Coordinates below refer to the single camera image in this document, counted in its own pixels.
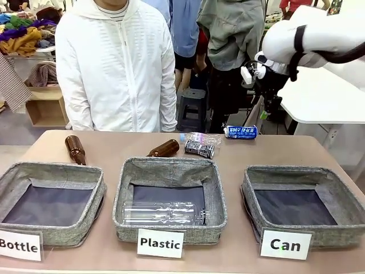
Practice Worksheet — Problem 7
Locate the large clear plastic bottle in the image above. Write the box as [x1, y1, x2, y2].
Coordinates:
[122, 200, 212, 227]

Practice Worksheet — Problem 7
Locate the white Can label sign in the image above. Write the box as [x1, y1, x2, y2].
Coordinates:
[259, 228, 313, 261]

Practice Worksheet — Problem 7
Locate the brown glass bottle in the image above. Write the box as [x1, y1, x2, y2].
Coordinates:
[145, 139, 180, 158]
[64, 135, 87, 167]

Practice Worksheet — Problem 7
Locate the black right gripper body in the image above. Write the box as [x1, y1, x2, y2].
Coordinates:
[255, 67, 283, 112]

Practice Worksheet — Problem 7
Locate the checked brown cloth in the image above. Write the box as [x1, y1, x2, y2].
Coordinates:
[0, 52, 33, 114]

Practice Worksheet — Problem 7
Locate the person in grey-green jacket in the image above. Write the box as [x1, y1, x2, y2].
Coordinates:
[196, 0, 266, 135]

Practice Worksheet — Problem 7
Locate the white desk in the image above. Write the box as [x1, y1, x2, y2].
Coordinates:
[277, 65, 365, 183]

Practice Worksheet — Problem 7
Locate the person in red shirt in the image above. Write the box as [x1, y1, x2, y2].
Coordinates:
[278, 0, 306, 21]

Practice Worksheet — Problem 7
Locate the wooden open box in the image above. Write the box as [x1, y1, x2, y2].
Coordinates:
[25, 85, 70, 128]

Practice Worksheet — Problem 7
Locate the crushed clear plastic bottle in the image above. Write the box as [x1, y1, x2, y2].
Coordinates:
[179, 131, 224, 154]

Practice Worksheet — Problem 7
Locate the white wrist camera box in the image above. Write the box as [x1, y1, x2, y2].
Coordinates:
[240, 65, 266, 86]

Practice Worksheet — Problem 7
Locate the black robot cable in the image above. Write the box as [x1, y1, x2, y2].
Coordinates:
[289, 42, 365, 83]

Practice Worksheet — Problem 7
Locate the pile of colourful clothes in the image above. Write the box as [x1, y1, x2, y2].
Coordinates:
[0, 6, 63, 58]

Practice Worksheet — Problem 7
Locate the person in blue shirt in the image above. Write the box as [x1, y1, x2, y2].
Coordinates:
[142, 0, 201, 92]

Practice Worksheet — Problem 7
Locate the white Bottle label sign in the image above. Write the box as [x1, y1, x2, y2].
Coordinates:
[0, 228, 44, 262]

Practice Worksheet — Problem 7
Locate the checked cloth bundle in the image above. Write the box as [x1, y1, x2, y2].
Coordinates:
[25, 62, 60, 87]

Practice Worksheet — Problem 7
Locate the grey fabric basket bottle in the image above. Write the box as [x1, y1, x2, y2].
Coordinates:
[0, 162, 108, 248]

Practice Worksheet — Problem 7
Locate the crushed blue white can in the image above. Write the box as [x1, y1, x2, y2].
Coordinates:
[223, 125, 258, 140]

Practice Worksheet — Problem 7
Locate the white Plastic label sign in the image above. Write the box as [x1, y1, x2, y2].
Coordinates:
[136, 227, 185, 260]

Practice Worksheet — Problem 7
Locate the grey fabric basket plastic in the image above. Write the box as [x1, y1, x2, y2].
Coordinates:
[111, 156, 229, 246]

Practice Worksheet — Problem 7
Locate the crushed black can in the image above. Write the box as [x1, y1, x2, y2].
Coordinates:
[184, 139, 216, 159]

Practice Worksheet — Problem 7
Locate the grey fabric basket can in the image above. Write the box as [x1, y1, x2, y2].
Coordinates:
[240, 164, 365, 250]

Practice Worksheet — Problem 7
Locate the grey plastic stool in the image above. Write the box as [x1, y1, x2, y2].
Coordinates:
[176, 88, 208, 133]

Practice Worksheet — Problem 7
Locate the person in white jacket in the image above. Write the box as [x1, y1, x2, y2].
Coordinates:
[54, 0, 179, 133]

